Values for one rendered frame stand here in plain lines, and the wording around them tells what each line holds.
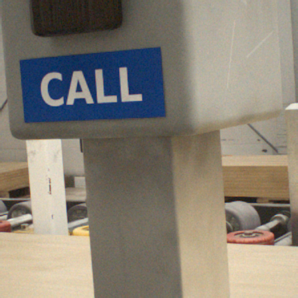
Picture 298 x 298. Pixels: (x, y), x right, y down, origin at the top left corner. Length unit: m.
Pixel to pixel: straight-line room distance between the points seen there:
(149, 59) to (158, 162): 0.04
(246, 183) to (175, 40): 6.53
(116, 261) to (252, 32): 0.09
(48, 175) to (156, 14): 1.29
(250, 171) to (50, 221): 5.25
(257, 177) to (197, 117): 6.47
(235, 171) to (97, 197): 6.51
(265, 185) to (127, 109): 6.45
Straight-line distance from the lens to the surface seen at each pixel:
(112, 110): 0.24
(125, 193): 0.27
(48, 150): 1.52
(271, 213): 2.02
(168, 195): 0.26
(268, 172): 6.65
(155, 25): 0.24
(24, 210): 2.23
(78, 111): 0.25
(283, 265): 1.15
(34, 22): 0.25
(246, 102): 0.26
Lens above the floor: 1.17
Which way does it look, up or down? 5 degrees down
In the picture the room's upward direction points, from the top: 4 degrees counter-clockwise
